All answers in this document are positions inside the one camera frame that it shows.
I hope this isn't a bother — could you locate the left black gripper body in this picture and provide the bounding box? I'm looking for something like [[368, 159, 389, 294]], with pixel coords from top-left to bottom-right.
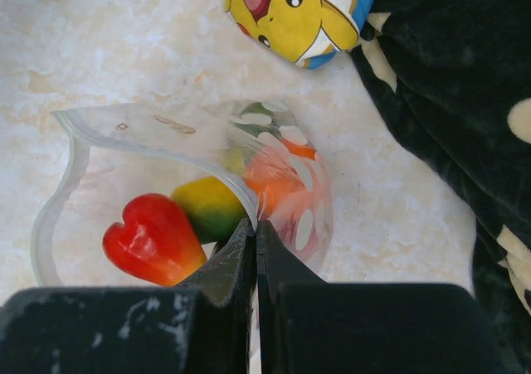
[[1, 288, 220, 373]]

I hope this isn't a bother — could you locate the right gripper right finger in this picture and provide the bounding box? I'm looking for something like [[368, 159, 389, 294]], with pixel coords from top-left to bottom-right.
[[256, 221, 504, 373]]

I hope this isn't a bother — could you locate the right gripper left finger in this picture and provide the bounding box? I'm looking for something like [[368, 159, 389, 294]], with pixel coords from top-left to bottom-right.
[[178, 219, 256, 373]]

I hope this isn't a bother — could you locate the yellow green toy citrus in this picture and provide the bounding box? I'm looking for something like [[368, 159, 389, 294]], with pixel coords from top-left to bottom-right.
[[170, 176, 247, 245]]

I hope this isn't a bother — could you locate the orange toy fruit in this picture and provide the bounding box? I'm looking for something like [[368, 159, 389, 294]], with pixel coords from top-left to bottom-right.
[[244, 138, 331, 234]]

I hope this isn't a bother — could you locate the clear dotted zip top bag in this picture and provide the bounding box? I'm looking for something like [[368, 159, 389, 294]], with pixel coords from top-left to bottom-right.
[[31, 100, 333, 287]]

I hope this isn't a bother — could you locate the green orange toy mango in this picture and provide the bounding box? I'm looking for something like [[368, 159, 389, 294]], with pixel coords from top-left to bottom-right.
[[223, 102, 280, 175]]

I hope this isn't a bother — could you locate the blue yellow pikachu cloth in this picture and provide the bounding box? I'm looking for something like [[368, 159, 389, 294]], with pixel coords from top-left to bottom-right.
[[225, 0, 374, 69]]

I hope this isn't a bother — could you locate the black floral pillow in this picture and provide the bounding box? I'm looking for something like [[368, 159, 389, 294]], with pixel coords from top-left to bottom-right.
[[351, 0, 530, 373]]

